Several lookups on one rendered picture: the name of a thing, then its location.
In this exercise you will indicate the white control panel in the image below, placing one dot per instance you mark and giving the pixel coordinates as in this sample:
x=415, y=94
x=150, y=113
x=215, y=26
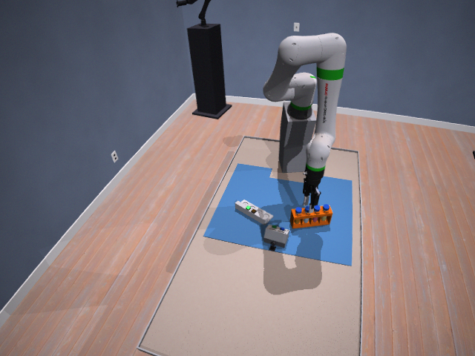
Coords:
x=276, y=236

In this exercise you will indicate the blue flat mat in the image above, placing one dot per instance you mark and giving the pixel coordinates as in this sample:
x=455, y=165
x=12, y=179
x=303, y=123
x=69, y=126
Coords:
x=331, y=243

